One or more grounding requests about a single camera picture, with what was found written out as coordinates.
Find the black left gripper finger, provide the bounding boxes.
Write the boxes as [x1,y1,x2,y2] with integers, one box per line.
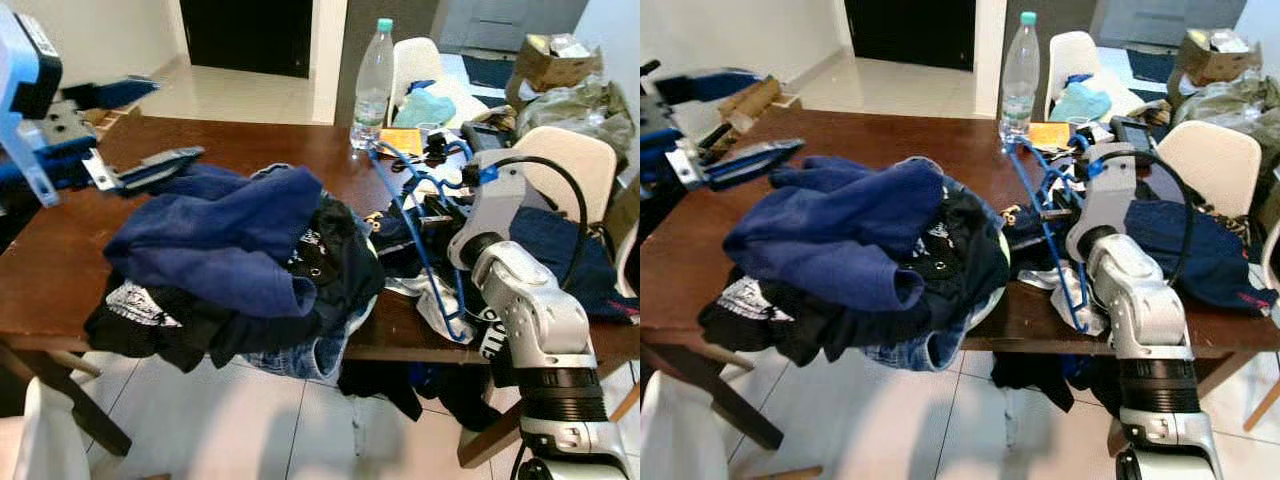
[655,66,763,103]
[62,76,159,111]
[698,137,807,193]
[88,147,206,193]

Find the blue plastic clothes hanger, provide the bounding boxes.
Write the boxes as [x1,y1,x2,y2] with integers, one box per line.
[365,140,483,344]
[1008,140,1101,334]

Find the brown cardboard tube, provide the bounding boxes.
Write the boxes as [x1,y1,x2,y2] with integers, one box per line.
[88,98,136,129]
[718,76,783,136]

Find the orange flat packet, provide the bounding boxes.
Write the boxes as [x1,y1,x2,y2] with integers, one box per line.
[1028,122,1073,151]
[377,127,424,157]

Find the black handheld device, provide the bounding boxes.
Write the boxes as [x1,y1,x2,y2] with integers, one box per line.
[1110,115,1156,151]
[460,120,513,153]

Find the blue sweatshirt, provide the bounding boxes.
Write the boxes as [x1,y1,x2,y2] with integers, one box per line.
[103,163,326,319]
[722,157,946,313]

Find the brown wooden table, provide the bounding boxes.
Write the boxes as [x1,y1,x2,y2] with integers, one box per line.
[640,105,1280,456]
[0,113,640,471]

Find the teal cloth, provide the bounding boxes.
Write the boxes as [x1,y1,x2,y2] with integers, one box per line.
[392,85,458,129]
[1050,80,1113,123]

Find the olive green cloth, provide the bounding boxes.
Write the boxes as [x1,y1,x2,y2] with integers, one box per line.
[1172,72,1280,161]
[515,78,638,171]

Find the white chair wooden legs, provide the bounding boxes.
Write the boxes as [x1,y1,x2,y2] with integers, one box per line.
[1155,120,1263,216]
[0,375,93,480]
[1045,30,1141,121]
[390,37,483,126]
[510,127,621,229]

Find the clear plastic water bottle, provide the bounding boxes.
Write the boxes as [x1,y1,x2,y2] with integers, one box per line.
[998,11,1043,144]
[349,17,397,151]

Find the black fabric bundle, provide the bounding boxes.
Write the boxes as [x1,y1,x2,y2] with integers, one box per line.
[990,350,1126,421]
[335,355,506,433]

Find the brown cardboard box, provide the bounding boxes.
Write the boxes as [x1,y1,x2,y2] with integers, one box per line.
[505,33,603,113]
[1168,28,1263,89]

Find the black garment white print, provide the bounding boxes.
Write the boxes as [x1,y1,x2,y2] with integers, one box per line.
[83,195,389,373]
[697,185,1013,369]

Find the blue denim jeans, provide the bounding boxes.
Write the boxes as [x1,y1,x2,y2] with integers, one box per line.
[238,298,379,383]
[865,300,1001,373]

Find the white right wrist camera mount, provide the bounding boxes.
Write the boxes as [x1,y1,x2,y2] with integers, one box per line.
[447,160,533,271]
[1065,148,1141,263]

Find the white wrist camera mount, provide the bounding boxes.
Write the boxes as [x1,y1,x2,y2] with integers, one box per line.
[1065,148,1141,263]
[0,5,63,208]
[447,160,533,271]

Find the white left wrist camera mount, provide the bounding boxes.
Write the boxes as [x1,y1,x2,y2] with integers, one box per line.
[0,5,63,208]

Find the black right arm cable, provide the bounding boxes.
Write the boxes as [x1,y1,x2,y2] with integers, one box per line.
[1095,148,1198,291]
[462,153,591,293]

